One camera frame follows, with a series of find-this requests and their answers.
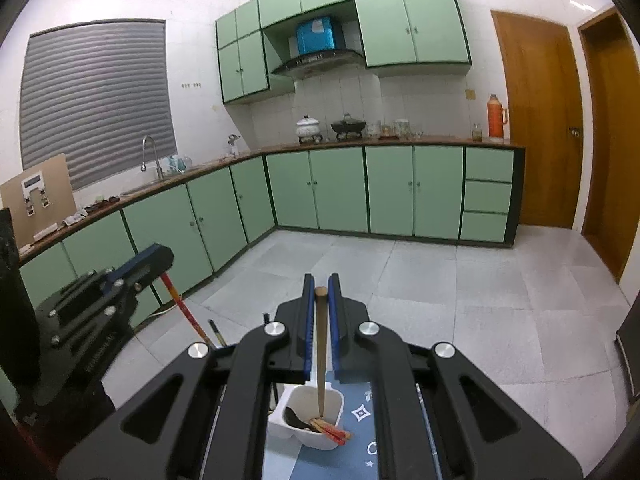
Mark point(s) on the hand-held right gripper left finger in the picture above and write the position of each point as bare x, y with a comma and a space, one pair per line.
310, 345

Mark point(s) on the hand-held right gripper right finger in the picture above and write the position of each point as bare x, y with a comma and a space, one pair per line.
332, 345

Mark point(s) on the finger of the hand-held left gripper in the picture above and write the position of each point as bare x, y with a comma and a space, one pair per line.
145, 262

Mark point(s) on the wooden chopstick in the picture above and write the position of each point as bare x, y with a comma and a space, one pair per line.
320, 360

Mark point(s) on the white utensil holder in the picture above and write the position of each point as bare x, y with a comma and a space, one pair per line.
280, 427

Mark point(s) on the long green base cabinet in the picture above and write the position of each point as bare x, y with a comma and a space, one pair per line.
160, 230

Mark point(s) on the black spoon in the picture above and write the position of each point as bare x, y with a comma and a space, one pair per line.
295, 417

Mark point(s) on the steel sink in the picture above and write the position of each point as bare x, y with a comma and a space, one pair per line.
145, 187

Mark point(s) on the crumpled white packet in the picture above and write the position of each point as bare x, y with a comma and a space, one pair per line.
75, 218

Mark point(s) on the blue star print mat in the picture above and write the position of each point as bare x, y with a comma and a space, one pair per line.
360, 440

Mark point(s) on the steel faucet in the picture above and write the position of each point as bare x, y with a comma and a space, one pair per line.
155, 160

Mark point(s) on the blue dish soap bottle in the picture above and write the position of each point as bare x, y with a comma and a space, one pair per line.
179, 164

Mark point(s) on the white flat box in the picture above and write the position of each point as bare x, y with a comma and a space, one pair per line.
45, 232

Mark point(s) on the cardboard sheet with white parts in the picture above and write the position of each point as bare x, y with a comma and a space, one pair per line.
55, 180

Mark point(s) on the grey window blind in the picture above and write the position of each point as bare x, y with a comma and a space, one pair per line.
100, 100

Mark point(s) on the white lidded pot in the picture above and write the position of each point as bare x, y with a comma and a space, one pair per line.
308, 129

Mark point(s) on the green drawer unit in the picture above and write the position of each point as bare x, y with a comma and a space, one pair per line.
487, 195

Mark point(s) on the black wok on stove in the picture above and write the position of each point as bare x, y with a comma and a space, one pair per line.
348, 126

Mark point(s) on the brown kitchen countertop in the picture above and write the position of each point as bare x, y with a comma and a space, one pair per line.
440, 142

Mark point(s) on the small glass jar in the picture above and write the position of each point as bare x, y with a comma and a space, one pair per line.
477, 131

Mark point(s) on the black range hood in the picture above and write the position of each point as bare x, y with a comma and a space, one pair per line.
315, 62

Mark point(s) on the orange thermos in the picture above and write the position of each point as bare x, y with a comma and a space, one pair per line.
496, 117

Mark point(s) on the blue box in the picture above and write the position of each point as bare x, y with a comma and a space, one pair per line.
317, 35

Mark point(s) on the closed wooden door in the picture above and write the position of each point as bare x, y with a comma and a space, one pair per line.
540, 120

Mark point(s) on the row of wall switches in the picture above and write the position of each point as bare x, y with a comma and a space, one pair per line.
191, 85

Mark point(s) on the wooden door with frame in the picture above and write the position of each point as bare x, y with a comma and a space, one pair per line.
615, 135

